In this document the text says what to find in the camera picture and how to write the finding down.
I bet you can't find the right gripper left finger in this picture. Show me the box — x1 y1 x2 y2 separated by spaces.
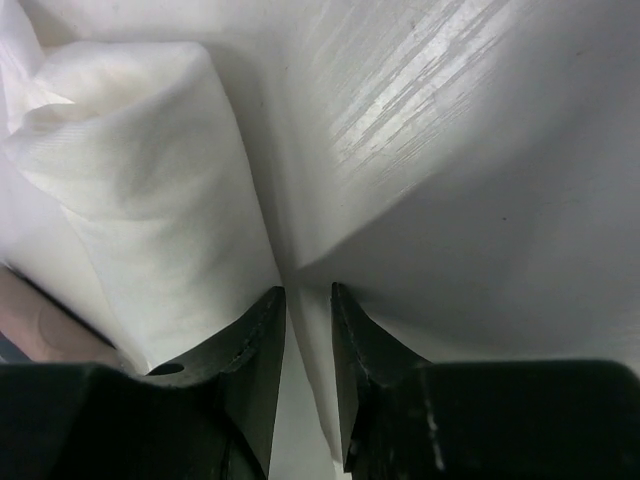
145 287 286 479

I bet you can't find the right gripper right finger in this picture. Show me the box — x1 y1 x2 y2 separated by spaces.
331 283 435 473

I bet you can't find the white printed t-shirt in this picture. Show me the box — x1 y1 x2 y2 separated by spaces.
1 1 336 479

